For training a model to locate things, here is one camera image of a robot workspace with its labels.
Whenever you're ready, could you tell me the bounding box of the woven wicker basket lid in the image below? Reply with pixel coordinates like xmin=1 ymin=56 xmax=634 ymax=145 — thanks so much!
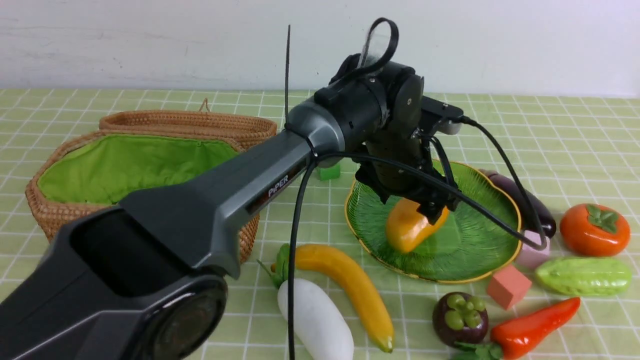
xmin=98 ymin=99 xmax=278 ymax=150

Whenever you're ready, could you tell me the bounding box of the black cable tie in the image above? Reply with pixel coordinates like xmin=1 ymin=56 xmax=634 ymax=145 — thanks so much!
xmin=283 ymin=23 xmax=291 ymax=129

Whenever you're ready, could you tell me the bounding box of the salmon red cube block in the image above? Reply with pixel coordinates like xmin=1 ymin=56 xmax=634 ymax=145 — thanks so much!
xmin=486 ymin=264 xmax=532 ymax=311

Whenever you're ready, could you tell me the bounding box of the green cube block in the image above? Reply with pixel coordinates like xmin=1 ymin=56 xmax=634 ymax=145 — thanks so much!
xmin=317 ymin=162 xmax=342 ymax=182

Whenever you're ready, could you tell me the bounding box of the green toy cucumber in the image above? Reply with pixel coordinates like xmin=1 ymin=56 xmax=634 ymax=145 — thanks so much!
xmin=534 ymin=257 xmax=633 ymax=297

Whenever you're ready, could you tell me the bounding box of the white toy radish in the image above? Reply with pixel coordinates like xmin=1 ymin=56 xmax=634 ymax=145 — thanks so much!
xmin=270 ymin=243 xmax=355 ymax=360

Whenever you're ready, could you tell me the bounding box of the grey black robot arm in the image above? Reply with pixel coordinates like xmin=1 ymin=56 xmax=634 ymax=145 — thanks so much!
xmin=1 ymin=55 xmax=462 ymax=360

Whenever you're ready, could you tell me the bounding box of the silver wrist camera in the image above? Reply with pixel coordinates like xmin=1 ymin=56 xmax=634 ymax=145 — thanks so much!
xmin=419 ymin=96 xmax=465 ymax=136

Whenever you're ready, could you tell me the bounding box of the orange yellow toy mango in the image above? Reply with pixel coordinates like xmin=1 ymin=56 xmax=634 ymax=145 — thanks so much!
xmin=385 ymin=198 xmax=450 ymax=254

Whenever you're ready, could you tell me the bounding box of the green fabric basket lining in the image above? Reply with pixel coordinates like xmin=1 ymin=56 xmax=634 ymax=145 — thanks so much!
xmin=38 ymin=133 xmax=238 ymax=205

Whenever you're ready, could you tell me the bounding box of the yellow toy banana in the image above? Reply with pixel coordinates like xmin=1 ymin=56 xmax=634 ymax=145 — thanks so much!
xmin=290 ymin=244 xmax=396 ymax=353

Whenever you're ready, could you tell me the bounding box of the orange toy persimmon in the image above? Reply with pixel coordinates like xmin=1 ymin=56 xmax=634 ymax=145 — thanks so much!
xmin=559 ymin=203 xmax=631 ymax=257

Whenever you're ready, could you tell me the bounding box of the pink cube block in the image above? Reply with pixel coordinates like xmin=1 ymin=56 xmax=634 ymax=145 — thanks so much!
xmin=515 ymin=230 xmax=550 ymax=271

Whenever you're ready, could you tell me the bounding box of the green leaf-shaped glass plate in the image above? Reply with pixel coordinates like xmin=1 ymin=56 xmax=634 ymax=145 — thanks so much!
xmin=344 ymin=180 xmax=522 ymax=284

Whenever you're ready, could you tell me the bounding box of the green checkered tablecloth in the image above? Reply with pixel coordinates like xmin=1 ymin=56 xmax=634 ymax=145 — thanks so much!
xmin=0 ymin=88 xmax=640 ymax=360

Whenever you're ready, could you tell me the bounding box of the purple toy mangosteen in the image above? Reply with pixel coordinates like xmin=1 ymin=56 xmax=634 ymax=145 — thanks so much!
xmin=432 ymin=292 xmax=489 ymax=348

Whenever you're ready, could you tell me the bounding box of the dark purple toy eggplant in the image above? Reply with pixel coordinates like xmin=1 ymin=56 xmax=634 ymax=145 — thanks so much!
xmin=478 ymin=168 xmax=557 ymax=239

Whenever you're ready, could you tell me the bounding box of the woven wicker basket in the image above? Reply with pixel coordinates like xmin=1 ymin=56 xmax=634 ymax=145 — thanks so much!
xmin=25 ymin=130 xmax=245 ymax=241

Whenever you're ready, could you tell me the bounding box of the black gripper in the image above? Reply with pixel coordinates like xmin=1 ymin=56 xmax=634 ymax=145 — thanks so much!
xmin=355 ymin=129 xmax=460 ymax=225

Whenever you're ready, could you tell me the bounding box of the red toy chili pepper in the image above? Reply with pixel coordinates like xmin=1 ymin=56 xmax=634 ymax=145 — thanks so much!
xmin=452 ymin=297 xmax=582 ymax=360

